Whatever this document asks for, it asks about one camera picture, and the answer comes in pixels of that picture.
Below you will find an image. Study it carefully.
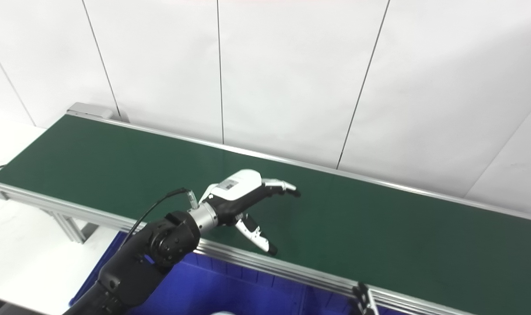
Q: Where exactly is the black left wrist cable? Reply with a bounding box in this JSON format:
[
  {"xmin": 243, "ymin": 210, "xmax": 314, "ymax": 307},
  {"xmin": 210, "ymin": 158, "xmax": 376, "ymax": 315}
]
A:
[{"xmin": 119, "ymin": 187, "xmax": 199, "ymax": 245}]

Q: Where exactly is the green conveyor belt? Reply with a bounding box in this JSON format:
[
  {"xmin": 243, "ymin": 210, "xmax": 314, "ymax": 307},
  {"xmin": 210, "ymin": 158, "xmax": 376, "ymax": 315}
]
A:
[
  {"xmin": 0, "ymin": 115, "xmax": 531, "ymax": 315},
  {"xmin": 0, "ymin": 102, "xmax": 531, "ymax": 315}
]

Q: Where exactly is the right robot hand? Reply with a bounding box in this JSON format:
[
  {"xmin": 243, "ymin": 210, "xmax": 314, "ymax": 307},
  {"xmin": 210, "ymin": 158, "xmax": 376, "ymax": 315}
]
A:
[{"xmin": 353, "ymin": 283, "xmax": 380, "ymax": 315}]

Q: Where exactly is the aluminium conveyor leg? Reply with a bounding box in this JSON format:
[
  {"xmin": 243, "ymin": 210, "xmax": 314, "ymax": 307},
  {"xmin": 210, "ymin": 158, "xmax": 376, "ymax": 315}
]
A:
[{"xmin": 42, "ymin": 209, "xmax": 99, "ymax": 244}]

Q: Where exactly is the grey conveyor end housing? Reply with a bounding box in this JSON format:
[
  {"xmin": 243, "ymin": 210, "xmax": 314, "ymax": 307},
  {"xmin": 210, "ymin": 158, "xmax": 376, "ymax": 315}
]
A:
[{"xmin": 66, "ymin": 102, "xmax": 117, "ymax": 119}]

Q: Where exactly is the blue plastic bin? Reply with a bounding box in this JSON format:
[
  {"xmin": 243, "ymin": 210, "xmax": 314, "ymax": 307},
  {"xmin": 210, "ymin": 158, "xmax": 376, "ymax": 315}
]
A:
[{"xmin": 70, "ymin": 232, "xmax": 358, "ymax": 315}]

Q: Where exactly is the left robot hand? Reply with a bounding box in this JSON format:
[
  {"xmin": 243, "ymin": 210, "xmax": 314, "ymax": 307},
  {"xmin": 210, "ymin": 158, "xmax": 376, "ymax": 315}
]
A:
[{"xmin": 198, "ymin": 169, "xmax": 301, "ymax": 257}]

